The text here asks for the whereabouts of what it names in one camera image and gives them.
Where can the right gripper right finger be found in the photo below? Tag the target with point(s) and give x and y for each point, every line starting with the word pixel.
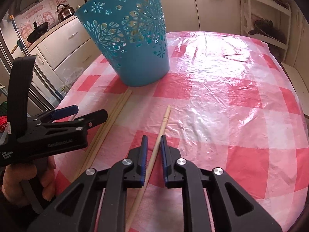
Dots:
pixel 163 146

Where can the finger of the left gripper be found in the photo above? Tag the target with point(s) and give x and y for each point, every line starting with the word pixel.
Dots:
pixel 64 112
pixel 90 120

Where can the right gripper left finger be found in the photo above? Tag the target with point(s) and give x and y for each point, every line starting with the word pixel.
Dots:
pixel 142 160

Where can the wooden chopstick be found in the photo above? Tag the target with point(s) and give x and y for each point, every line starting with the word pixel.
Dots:
pixel 149 169
pixel 109 132
pixel 106 130

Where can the person's left hand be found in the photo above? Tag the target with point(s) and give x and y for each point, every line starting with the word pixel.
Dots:
pixel 14 175

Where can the red checkered plastic tablecloth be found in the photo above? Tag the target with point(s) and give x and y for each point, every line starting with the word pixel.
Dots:
pixel 232 106

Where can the black wok pan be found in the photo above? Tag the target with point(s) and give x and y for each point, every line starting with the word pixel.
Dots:
pixel 38 31

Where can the teal perforated plastic basket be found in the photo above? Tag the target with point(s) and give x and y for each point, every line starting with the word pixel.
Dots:
pixel 131 35

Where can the steel kettle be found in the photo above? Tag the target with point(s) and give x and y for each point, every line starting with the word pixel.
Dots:
pixel 64 12

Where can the small white step stool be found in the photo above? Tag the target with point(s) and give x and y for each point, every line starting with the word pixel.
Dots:
pixel 299 86

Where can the white tiered storage cart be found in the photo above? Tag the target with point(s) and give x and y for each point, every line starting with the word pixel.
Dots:
pixel 268 21

